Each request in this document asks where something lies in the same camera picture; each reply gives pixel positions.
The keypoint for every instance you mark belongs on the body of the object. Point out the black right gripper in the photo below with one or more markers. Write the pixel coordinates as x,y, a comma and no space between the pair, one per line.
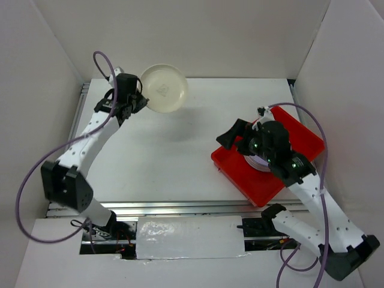
241,128

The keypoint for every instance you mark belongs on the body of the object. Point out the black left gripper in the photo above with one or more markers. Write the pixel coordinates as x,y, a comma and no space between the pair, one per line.
142,102

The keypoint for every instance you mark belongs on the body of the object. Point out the purple plate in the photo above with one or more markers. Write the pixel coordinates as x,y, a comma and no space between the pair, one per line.
257,163

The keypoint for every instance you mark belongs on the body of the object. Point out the cream plate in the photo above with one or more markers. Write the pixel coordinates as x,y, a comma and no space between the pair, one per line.
165,87

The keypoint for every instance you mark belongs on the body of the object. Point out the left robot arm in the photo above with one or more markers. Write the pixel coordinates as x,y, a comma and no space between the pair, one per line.
64,180

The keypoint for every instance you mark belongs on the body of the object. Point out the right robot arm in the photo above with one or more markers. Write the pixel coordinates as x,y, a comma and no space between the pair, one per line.
339,244

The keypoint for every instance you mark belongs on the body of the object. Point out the red plastic bin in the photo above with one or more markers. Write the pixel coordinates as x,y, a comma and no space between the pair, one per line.
260,187

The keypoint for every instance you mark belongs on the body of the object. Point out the white tape patch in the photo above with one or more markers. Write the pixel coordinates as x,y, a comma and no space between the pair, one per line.
198,237

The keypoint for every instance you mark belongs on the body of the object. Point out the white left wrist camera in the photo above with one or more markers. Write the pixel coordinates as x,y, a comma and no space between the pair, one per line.
117,71

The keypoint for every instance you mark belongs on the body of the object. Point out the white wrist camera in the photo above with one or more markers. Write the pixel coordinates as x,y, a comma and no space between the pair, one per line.
117,71
265,112

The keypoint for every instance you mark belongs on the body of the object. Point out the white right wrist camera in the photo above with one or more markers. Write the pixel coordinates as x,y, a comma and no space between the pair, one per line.
265,112

